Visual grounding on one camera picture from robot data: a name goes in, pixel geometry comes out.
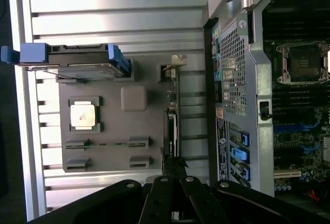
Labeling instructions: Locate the green motherboard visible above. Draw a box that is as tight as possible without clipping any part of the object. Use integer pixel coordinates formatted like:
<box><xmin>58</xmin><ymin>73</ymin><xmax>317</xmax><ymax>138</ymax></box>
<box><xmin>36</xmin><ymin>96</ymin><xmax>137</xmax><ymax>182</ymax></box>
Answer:
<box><xmin>262</xmin><ymin>4</ymin><xmax>330</xmax><ymax>201</ymax></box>

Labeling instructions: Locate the silver CPU chip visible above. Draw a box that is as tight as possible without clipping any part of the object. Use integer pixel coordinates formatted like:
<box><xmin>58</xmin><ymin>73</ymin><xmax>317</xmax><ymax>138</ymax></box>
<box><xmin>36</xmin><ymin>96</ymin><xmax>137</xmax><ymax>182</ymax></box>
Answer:
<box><xmin>70</xmin><ymin>101</ymin><xmax>97</xmax><ymax>131</ymax></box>

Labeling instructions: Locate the open grey PC case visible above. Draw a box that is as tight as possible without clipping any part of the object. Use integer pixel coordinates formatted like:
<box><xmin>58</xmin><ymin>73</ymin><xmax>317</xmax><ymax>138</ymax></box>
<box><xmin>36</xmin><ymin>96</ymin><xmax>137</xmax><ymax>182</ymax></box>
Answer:
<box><xmin>203</xmin><ymin>0</ymin><xmax>330</xmax><ymax>214</ymax></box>

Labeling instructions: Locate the hard disk in blue caddy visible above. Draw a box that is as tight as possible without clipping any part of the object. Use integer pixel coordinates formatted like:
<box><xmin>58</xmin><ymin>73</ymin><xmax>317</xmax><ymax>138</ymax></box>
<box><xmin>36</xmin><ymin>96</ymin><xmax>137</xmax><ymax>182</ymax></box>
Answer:
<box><xmin>1</xmin><ymin>42</ymin><xmax>133</xmax><ymax>79</ymax></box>

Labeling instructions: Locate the blue slot latch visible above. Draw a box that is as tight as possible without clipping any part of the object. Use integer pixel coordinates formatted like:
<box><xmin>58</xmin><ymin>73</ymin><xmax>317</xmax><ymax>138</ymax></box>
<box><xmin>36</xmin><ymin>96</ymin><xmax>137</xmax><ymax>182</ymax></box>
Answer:
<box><xmin>240</xmin><ymin>165</ymin><xmax>251</xmax><ymax>183</ymax></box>
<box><xmin>230</xmin><ymin>146</ymin><xmax>250</xmax><ymax>163</ymax></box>
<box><xmin>239</xmin><ymin>130</ymin><xmax>251</xmax><ymax>148</ymax></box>

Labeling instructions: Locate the grey plastic parts rack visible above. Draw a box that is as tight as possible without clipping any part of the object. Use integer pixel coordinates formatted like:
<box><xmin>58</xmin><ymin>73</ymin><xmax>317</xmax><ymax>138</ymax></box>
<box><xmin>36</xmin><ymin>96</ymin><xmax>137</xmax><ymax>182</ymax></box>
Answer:
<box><xmin>56</xmin><ymin>58</ymin><xmax>181</xmax><ymax>173</ymax></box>

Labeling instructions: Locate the long blue expansion slot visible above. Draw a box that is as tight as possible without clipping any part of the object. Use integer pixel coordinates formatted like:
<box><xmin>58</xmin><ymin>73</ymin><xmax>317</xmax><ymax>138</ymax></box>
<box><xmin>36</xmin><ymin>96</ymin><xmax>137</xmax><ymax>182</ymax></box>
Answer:
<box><xmin>273</xmin><ymin>122</ymin><xmax>321</xmax><ymax>134</ymax></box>

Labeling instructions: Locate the white expansion slot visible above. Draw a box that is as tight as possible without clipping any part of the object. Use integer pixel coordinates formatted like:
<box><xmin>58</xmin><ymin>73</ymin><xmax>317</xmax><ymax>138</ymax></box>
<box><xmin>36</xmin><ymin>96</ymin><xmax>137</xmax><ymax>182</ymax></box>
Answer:
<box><xmin>273</xmin><ymin>169</ymin><xmax>302</xmax><ymax>179</ymax></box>

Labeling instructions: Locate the CPU socket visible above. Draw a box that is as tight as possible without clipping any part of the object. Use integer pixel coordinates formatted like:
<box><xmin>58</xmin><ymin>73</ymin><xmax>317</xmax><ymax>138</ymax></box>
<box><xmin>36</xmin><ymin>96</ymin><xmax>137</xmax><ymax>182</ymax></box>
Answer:
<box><xmin>275</xmin><ymin>40</ymin><xmax>330</xmax><ymax>85</ymax></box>

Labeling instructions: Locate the silver chipset heatsink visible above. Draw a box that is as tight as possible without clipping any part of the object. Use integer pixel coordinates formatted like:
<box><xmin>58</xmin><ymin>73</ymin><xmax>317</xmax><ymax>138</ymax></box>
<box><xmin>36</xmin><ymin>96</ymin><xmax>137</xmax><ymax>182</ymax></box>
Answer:
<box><xmin>322</xmin><ymin>135</ymin><xmax>330</xmax><ymax>159</ymax></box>

